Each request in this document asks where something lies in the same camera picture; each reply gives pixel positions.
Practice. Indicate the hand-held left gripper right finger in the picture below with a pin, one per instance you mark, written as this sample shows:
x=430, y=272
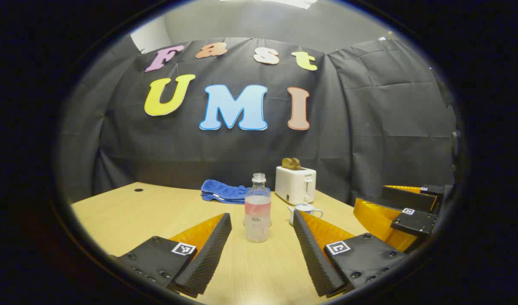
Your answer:
x=312, y=254

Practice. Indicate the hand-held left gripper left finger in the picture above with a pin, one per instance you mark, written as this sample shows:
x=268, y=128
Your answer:
x=208, y=254

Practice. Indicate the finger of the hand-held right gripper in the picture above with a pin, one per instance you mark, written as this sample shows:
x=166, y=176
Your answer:
x=407, y=199
x=416, y=222

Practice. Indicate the white teacup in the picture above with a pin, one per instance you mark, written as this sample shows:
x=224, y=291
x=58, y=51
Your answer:
x=305, y=216

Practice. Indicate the white blue teacup lid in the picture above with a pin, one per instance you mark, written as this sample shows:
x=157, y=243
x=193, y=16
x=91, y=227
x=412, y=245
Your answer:
x=304, y=206

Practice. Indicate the clear plastic water bottle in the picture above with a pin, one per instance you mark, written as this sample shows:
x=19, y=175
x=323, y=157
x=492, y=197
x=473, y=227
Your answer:
x=257, y=212

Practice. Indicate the blue towel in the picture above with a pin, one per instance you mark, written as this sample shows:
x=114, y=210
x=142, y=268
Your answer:
x=223, y=191

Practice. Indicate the white toaster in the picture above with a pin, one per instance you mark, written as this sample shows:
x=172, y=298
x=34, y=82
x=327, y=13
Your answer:
x=293, y=184

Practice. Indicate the brown bread slice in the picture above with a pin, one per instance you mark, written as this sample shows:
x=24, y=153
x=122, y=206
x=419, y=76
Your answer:
x=297, y=164
x=286, y=164

